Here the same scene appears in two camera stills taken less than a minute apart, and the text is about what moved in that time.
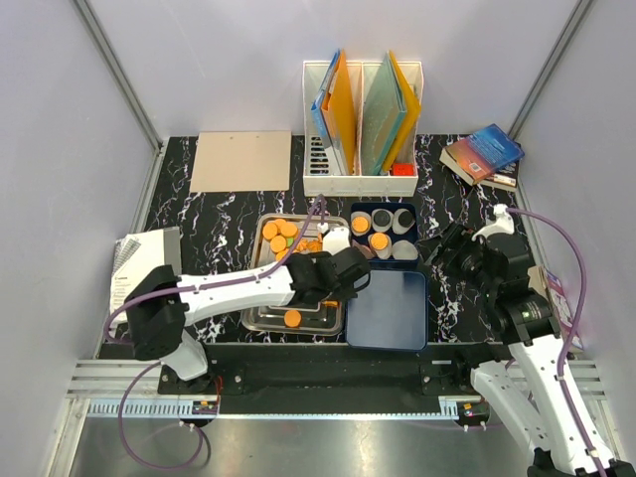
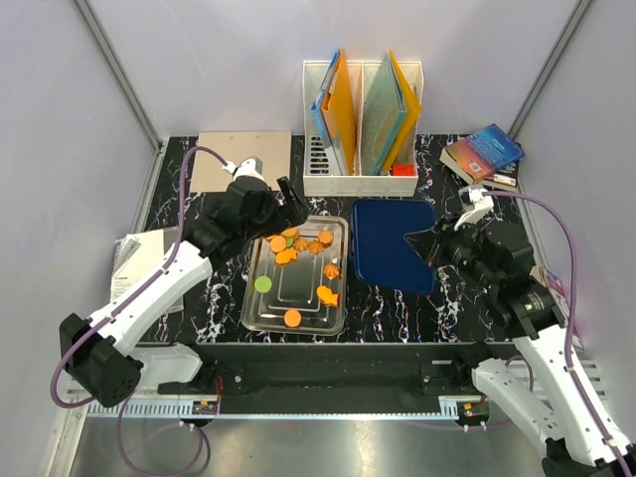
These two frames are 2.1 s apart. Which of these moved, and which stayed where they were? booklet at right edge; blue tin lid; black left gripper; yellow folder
Moved: blue tin lid; black left gripper
Stayed: booklet at right edge; yellow folder
